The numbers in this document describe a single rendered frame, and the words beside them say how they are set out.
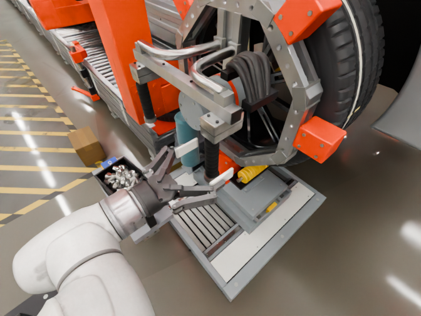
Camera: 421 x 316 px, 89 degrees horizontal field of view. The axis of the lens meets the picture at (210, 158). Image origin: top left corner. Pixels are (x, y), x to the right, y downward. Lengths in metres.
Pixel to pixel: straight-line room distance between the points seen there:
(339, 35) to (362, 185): 1.37
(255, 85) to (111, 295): 0.44
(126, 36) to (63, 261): 0.81
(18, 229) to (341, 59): 1.77
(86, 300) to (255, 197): 0.98
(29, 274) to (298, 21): 0.64
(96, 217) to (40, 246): 0.09
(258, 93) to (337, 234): 1.18
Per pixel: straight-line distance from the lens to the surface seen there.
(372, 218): 1.70
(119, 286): 0.38
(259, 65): 0.49
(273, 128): 0.79
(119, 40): 1.00
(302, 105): 0.56
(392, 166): 2.11
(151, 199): 0.45
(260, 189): 1.24
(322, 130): 0.60
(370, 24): 0.73
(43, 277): 0.46
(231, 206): 1.25
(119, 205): 0.44
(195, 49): 0.63
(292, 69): 0.55
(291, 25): 0.54
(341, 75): 0.60
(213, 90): 0.45
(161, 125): 1.57
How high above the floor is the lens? 1.23
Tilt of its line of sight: 48 degrees down
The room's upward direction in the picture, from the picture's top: straight up
